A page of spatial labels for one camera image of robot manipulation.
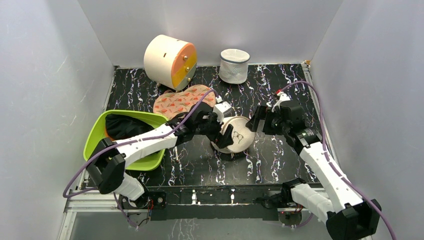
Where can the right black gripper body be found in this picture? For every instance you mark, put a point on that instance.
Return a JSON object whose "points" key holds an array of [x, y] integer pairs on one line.
{"points": [[265, 120]]}

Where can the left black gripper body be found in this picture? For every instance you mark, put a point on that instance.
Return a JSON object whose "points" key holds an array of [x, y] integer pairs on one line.
{"points": [[211, 126]]}

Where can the round white mesh laundry bag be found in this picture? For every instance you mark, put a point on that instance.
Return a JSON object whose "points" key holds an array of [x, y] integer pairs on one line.
{"points": [[242, 137]]}

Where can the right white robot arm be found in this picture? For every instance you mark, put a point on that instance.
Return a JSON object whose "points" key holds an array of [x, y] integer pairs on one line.
{"points": [[346, 214]]}

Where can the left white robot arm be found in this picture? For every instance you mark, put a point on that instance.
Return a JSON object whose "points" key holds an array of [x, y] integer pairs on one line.
{"points": [[107, 164]]}

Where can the floral pink mesh pouch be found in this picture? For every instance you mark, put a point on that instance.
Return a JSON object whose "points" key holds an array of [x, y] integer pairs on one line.
{"points": [[171, 103]]}

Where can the red white marker pen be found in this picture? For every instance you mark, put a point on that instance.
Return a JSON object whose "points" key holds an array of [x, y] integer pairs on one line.
{"points": [[176, 155]]}

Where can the white mesh cylinder basket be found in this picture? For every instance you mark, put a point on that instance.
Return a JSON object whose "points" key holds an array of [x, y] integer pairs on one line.
{"points": [[234, 66]]}

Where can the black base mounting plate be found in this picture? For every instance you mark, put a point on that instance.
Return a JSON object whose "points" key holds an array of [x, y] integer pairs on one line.
{"points": [[263, 201]]}

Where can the round cream drawer box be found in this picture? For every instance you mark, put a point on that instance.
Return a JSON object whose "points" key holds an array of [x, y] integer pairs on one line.
{"points": [[170, 61]]}

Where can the black clothing in basin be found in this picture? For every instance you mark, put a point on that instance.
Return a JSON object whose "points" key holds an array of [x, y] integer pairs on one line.
{"points": [[123, 127]]}

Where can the orange cloth in basin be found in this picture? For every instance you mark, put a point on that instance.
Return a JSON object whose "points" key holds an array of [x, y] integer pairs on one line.
{"points": [[106, 133]]}

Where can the green plastic basin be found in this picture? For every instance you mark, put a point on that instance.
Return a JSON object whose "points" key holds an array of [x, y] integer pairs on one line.
{"points": [[148, 163]]}

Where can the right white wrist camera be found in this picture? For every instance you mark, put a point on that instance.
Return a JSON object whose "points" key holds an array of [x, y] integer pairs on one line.
{"points": [[281, 97]]}

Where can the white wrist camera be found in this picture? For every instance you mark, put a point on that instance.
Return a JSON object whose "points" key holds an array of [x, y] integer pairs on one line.
{"points": [[223, 109], [281, 97]]}

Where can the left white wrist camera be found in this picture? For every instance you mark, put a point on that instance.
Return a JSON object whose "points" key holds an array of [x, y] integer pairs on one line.
{"points": [[223, 109]]}

